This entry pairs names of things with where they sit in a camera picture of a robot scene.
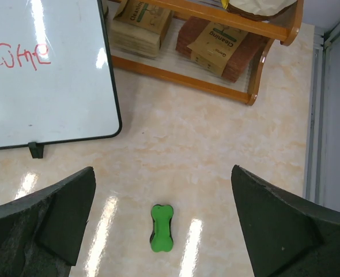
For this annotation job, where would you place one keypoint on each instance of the orange wooden shelf rack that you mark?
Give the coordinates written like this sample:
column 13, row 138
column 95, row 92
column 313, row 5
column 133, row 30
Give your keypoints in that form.
column 173, row 66

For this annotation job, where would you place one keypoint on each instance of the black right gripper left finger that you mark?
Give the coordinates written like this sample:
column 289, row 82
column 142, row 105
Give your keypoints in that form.
column 41, row 233

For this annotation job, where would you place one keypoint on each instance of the black-framed whiteboard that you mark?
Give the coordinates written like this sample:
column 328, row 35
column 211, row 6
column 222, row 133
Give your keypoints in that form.
column 57, row 81

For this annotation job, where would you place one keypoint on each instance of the beige cleaning cloth pack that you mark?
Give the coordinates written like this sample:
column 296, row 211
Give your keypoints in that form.
column 140, row 27

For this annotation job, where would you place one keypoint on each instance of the green bone-shaped whiteboard eraser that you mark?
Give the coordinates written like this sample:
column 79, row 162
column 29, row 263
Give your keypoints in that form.
column 161, row 238

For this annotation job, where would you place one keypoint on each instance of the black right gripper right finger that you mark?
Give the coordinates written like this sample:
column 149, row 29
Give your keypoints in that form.
column 285, row 235

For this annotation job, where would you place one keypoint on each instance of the white paper bag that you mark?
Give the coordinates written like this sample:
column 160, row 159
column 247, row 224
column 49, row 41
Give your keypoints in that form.
column 257, row 10

